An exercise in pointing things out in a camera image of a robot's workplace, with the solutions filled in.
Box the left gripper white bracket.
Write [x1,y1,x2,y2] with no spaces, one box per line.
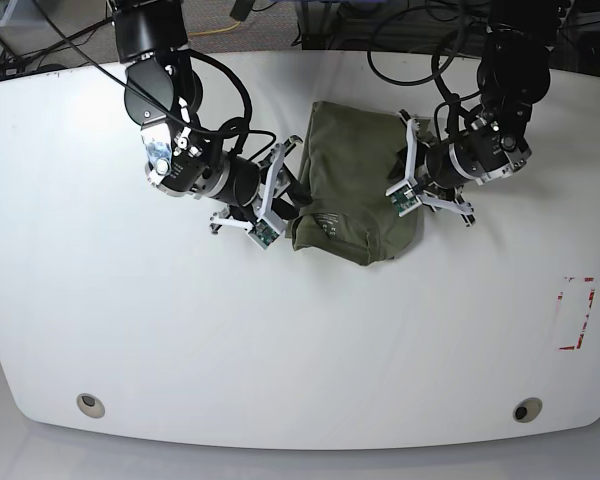
[385,109,475,227]

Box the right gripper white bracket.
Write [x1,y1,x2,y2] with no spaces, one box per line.
[208,135,313,249]

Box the olive green T-shirt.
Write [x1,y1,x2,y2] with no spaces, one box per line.
[287,101,418,266]

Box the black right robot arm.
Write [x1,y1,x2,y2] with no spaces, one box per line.
[109,1,312,249]

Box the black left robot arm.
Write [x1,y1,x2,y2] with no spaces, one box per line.
[386,1,562,226]

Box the red tape rectangle marking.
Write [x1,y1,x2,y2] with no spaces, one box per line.
[553,276,596,351]

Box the right table grommet hole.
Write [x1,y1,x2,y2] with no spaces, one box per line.
[513,397,543,423]

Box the table grommet hole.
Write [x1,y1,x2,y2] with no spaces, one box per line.
[76,393,106,419]
[513,397,543,423]

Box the left table grommet hole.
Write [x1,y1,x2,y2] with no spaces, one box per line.
[76,393,106,419]

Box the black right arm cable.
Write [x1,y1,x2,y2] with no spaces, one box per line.
[34,0,279,166]

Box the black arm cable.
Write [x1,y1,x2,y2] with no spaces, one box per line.
[34,0,279,166]
[367,0,486,146]

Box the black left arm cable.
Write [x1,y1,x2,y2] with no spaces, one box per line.
[367,0,486,146]

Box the yellow cable on floor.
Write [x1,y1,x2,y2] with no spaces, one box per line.
[187,19,244,39]

